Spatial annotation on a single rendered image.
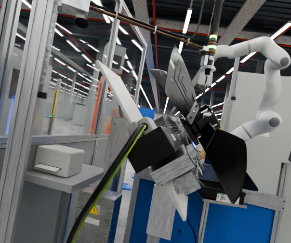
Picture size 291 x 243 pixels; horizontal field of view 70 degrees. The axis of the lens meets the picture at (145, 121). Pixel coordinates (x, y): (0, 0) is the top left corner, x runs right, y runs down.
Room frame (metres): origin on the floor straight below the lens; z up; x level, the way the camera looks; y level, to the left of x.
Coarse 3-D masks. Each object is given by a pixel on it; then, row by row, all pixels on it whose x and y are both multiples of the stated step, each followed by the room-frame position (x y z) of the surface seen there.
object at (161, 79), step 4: (152, 72) 1.00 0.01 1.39; (156, 72) 1.01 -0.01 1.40; (164, 72) 1.06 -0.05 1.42; (156, 76) 0.99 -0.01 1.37; (160, 76) 1.01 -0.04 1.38; (164, 76) 1.03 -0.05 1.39; (160, 80) 0.99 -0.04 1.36; (164, 80) 1.00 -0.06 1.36; (160, 84) 0.97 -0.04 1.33; (164, 84) 0.98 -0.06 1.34
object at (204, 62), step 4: (204, 48) 0.96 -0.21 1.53; (208, 48) 0.97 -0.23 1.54; (200, 52) 0.98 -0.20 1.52; (204, 52) 0.95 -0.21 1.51; (208, 52) 0.96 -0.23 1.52; (204, 56) 0.97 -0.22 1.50; (208, 56) 0.97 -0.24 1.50; (204, 60) 0.96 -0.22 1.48; (200, 64) 0.99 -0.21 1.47; (204, 64) 0.96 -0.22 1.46; (200, 68) 1.00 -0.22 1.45; (204, 68) 0.98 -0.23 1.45; (208, 68) 0.97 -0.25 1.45; (212, 68) 0.96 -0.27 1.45
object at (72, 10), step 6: (60, 0) 0.72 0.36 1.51; (66, 0) 0.72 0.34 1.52; (72, 0) 0.72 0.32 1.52; (78, 0) 0.73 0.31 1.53; (84, 0) 0.74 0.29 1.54; (90, 0) 0.75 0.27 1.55; (60, 6) 0.72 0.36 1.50; (66, 6) 0.73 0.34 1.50; (72, 6) 0.73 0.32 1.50; (78, 6) 0.73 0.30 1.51; (84, 6) 0.74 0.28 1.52; (66, 12) 0.78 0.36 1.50; (72, 12) 0.77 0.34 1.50; (84, 12) 0.75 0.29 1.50; (84, 18) 0.80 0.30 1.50
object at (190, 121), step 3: (195, 102) 0.83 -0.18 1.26; (195, 105) 0.84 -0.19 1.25; (192, 108) 0.82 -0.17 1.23; (195, 108) 0.84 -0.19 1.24; (198, 108) 0.86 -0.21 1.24; (189, 114) 0.81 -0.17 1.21; (192, 114) 0.83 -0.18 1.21; (195, 114) 0.85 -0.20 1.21; (186, 117) 0.80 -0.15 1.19; (189, 117) 0.82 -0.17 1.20; (192, 117) 0.84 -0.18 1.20; (189, 120) 0.82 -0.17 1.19; (192, 120) 0.84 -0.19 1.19; (189, 123) 0.83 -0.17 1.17
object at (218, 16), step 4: (216, 0) 0.99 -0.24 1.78; (220, 0) 0.98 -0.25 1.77; (216, 4) 0.98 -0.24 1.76; (220, 4) 0.98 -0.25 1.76; (216, 8) 0.98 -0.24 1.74; (220, 8) 0.98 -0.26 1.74; (216, 12) 0.98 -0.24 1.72; (220, 12) 0.98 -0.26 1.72; (216, 16) 0.98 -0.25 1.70; (220, 16) 0.98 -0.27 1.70; (216, 20) 0.98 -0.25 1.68; (212, 24) 0.99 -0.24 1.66; (216, 24) 0.98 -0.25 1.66; (212, 28) 0.98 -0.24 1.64; (216, 28) 0.98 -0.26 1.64; (216, 32) 0.98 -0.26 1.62; (212, 40) 0.98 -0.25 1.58
